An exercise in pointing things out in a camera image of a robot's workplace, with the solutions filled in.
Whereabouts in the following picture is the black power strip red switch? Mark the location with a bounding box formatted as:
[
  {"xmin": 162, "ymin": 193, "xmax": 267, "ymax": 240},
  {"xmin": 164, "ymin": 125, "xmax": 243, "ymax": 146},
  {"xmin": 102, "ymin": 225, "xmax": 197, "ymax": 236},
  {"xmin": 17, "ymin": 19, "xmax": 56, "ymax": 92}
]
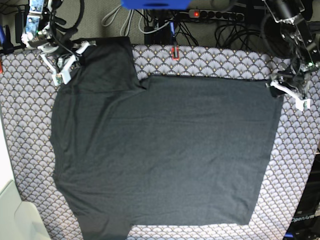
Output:
[{"xmin": 186, "ymin": 9, "xmax": 245, "ymax": 22}]

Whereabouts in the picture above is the red and black table clamp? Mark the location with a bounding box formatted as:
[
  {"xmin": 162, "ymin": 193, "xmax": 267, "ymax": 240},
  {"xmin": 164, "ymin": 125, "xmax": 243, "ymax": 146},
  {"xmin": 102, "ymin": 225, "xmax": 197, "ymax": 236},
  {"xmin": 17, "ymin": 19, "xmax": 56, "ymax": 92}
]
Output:
[{"xmin": 171, "ymin": 45, "xmax": 180, "ymax": 61}]

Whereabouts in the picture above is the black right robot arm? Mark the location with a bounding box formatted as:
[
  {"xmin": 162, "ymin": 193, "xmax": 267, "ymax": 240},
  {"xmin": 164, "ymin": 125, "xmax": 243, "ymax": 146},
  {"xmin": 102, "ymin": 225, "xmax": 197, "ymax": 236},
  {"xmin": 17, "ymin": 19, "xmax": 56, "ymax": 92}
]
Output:
[{"xmin": 21, "ymin": 0, "xmax": 96, "ymax": 86}]

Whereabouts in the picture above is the black OpenArm base box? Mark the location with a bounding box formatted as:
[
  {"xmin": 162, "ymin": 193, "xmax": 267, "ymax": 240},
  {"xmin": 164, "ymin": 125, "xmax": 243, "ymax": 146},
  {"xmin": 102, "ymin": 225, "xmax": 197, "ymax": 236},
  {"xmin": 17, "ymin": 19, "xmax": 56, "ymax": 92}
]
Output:
[{"xmin": 283, "ymin": 150, "xmax": 320, "ymax": 240}]

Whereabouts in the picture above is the blue clamp at left edge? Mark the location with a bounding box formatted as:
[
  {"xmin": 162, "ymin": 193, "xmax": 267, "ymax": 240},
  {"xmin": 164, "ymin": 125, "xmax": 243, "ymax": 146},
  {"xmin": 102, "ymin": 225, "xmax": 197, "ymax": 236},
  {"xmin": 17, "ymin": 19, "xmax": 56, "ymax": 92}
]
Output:
[{"xmin": 0, "ymin": 25, "xmax": 14, "ymax": 55}]

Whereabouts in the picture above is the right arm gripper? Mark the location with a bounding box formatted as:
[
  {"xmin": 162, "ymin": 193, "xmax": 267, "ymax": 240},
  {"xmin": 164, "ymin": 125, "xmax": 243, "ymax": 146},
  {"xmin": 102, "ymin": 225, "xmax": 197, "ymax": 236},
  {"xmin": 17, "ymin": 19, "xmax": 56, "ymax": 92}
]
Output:
[{"xmin": 21, "ymin": 29, "xmax": 96, "ymax": 85}]

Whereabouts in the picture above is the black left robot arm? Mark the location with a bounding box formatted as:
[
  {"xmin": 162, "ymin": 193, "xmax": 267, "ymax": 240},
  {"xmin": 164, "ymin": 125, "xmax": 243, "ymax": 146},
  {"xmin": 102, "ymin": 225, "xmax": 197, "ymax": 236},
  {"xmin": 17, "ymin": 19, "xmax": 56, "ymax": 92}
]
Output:
[{"xmin": 262, "ymin": 0, "xmax": 320, "ymax": 111}]

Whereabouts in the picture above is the fan-patterned table cloth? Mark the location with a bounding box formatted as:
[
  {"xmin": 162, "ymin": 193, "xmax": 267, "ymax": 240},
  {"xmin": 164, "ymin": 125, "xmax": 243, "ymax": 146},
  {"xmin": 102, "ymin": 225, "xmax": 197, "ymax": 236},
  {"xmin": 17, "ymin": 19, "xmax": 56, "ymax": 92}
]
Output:
[{"xmin": 0, "ymin": 45, "xmax": 320, "ymax": 240}]

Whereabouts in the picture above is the tangle of black cables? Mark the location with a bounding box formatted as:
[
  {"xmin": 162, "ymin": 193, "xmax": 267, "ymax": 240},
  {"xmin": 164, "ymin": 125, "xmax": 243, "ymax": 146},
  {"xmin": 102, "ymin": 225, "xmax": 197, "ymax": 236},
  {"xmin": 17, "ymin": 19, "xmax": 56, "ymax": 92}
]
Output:
[{"xmin": 214, "ymin": 19, "xmax": 266, "ymax": 51}]

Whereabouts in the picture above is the dark grey T-shirt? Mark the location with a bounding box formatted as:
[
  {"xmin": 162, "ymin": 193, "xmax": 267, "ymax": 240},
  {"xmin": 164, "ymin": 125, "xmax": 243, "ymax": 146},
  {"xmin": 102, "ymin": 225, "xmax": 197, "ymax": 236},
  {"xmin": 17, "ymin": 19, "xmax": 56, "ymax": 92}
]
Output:
[{"xmin": 50, "ymin": 38, "xmax": 283, "ymax": 240}]

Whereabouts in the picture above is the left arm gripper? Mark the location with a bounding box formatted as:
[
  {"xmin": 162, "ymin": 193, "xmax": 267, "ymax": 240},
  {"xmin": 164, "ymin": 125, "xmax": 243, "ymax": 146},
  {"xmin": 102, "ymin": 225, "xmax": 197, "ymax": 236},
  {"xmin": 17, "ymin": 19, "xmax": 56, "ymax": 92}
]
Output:
[{"xmin": 266, "ymin": 62, "xmax": 320, "ymax": 110}]

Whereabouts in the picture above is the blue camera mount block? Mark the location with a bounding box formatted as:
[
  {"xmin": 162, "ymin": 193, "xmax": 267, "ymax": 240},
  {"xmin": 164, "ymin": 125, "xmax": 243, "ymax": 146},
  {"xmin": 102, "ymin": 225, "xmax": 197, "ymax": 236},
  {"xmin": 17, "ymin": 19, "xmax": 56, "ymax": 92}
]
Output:
[{"xmin": 121, "ymin": 0, "xmax": 191, "ymax": 10}]

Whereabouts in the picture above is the grey looped cable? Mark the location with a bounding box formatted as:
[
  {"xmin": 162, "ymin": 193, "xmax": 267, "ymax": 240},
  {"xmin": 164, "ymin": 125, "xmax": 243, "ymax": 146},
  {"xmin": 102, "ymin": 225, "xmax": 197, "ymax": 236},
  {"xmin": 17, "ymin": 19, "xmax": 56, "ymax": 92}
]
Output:
[{"xmin": 100, "ymin": 4, "xmax": 136, "ymax": 37}]

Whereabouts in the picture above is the white plastic bin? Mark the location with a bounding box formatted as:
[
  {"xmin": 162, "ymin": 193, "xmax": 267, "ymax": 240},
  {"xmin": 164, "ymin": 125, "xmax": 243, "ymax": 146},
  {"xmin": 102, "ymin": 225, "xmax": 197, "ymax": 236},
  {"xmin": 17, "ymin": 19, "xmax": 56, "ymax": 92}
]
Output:
[{"xmin": 0, "ymin": 180, "xmax": 51, "ymax": 240}]

